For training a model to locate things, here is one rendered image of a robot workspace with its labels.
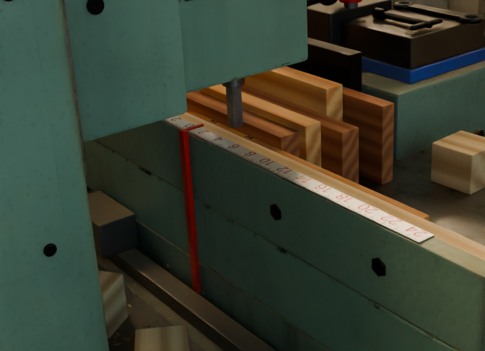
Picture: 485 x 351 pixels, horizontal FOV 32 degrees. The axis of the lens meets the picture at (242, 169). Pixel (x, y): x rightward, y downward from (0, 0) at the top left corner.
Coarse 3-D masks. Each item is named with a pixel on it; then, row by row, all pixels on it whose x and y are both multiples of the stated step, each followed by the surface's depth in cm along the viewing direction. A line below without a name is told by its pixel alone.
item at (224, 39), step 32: (192, 0) 58; (224, 0) 60; (256, 0) 62; (288, 0) 63; (192, 32) 59; (224, 32) 61; (256, 32) 62; (288, 32) 64; (192, 64) 60; (224, 64) 62; (256, 64) 63; (288, 64) 65
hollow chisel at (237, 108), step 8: (232, 88) 67; (240, 88) 67; (232, 96) 67; (240, 96) 67; (232, 104) 67; (240, 104) 68; (232, 112) 67; (240, 112) 68; (232, 120) 68; (240, 120) 68
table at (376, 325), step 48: (96, 144) 81; (144, 192) 75; (384, 192) 67; (432, 192) 67; (480, 192) 66; (240, 240) 64; (480, 240) 59; (240, 288) 66; (288, 288) 60; (336, 288) 56; (336, 336) 57; (384, 336) 53; (432, 336) 49
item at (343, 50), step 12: (312, 48) 73; (324, 48) 72; (336, 48) 71; (348, 48) 71; (312, 60) 73; (324, 60) 72; (336, 60) 71; (348, 60) 70; (360, 60) 70; (312, 72) 74; (324, 72) 72; (336, 72) 71; (348, 72) 70; (360, 72) 71; (348, 84) 70; (360, 84) 71
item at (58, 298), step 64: (0, 0) 42; (0, 64) 43; (64, 64) 46; (0, 128) 44; (64, 128) 47; (0, 192) 46; (64, 192) 48; (0, 256) 47; (64, 256) 49; (0, 320) 48; (64, 320) 51
